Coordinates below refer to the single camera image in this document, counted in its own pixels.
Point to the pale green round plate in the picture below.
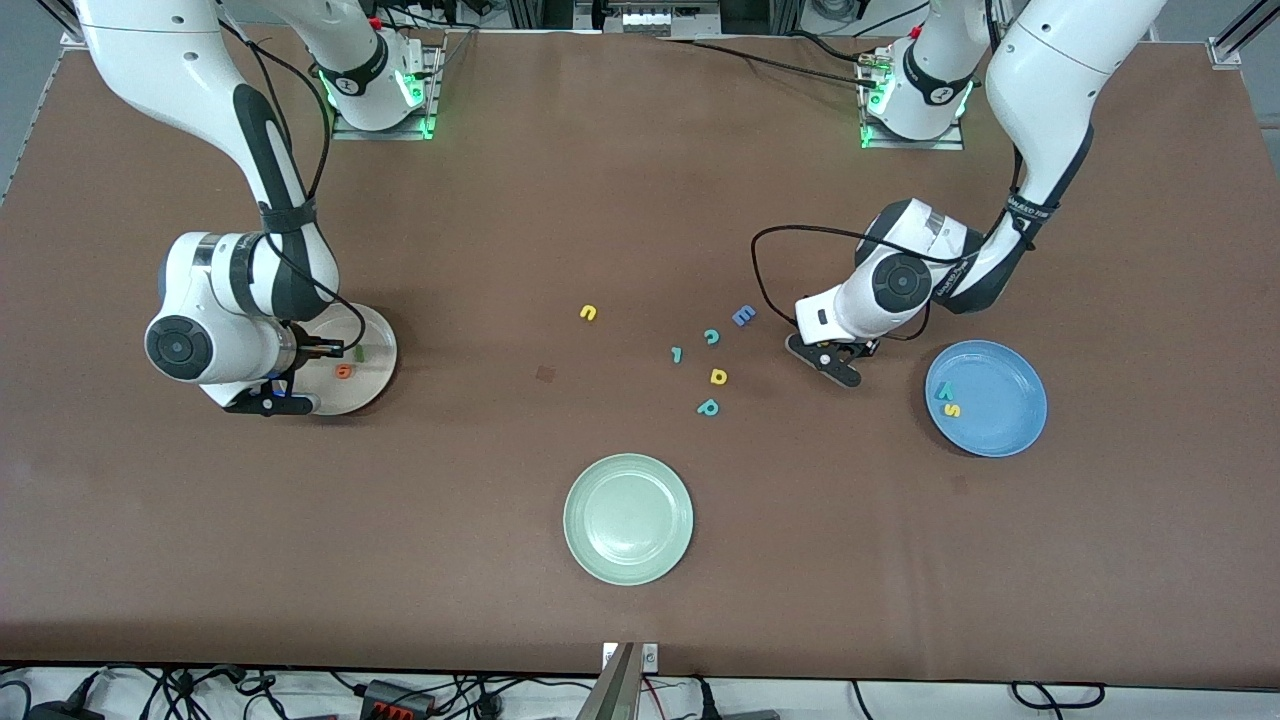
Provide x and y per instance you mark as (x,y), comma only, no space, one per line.
(628,520)

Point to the black power plug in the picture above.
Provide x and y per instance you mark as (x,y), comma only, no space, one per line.
(705,700)

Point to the aluminium camera stand post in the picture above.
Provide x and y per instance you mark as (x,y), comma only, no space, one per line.
(612,690)

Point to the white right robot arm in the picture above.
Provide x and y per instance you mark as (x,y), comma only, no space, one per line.
(170,60)

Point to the metal equipment rack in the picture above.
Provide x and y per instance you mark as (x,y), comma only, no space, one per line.
(650,18)

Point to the blue round plate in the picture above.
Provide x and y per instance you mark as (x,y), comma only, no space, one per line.
(1000,400)

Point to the blue letter E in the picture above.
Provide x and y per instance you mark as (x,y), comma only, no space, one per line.
(743,315)

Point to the beige round plate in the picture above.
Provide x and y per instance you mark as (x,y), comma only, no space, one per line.
(370,385)

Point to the aluminium corner profile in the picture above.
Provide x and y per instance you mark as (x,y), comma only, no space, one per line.
(68,30)
(1235,40)

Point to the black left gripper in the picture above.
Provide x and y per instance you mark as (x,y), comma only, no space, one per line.
(861,350)

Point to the black power adapter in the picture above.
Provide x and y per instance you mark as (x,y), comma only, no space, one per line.
(60,712)

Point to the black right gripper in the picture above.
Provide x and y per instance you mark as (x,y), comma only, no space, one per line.
(307,350)

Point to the brown table cover sheet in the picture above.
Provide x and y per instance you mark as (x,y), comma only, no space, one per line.
(200,550)

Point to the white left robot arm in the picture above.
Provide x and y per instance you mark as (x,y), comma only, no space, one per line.
(1040,80)

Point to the black orange power strip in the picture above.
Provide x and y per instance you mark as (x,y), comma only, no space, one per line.
(400,697)

